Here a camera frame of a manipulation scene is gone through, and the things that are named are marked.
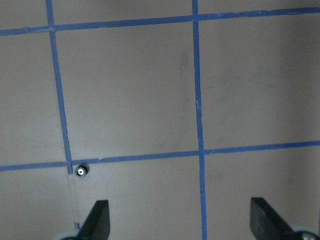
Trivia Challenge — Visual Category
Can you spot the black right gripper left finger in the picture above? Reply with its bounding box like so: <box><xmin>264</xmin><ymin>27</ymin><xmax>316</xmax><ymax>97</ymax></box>
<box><xmin>76</xmin><ymin>200</ymin><xmax>111</xmax><ymax>240</ymax></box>

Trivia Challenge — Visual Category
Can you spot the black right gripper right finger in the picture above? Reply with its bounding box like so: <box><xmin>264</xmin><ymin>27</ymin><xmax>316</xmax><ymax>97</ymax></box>
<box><xmin>249</xmin><ymin>197</ymin><xmax>295</xmax><ymax>240</ymax></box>

